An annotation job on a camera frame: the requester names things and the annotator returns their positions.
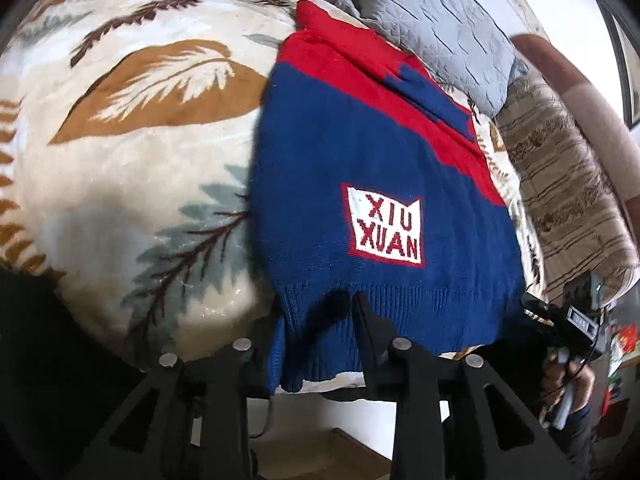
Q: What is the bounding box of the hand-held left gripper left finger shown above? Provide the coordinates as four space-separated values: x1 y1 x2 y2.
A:
65 305 281 480

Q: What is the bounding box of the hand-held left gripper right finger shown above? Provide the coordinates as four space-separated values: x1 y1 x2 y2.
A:
352 292 576 480

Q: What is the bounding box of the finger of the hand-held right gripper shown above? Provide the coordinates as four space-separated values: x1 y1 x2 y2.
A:
520 294 556 323

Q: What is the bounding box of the red and blue knit sweater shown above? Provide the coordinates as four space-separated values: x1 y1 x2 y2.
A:
248 0 527 396

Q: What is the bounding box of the person's right hand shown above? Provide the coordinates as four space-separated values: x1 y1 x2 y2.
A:
542 349 596 429

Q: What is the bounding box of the red and green object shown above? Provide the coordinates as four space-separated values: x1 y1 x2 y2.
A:
605 322 640 411

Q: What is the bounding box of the cardboard box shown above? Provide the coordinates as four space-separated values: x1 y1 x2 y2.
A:
249 427 393 480

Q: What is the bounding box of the brown striped patterned cushion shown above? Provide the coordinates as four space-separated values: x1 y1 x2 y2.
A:
492 77 640 306

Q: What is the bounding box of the brown padded headboard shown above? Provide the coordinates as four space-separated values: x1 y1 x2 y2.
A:
510 34 640 196

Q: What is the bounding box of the leaf print fleece blanket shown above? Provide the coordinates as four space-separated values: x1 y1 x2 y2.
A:
0 0 546 396

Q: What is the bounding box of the grey quilted pillow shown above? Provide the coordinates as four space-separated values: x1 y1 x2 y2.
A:
337 0 530 120

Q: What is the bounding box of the dark window frame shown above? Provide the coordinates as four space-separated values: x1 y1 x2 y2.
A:
592 0 640 131

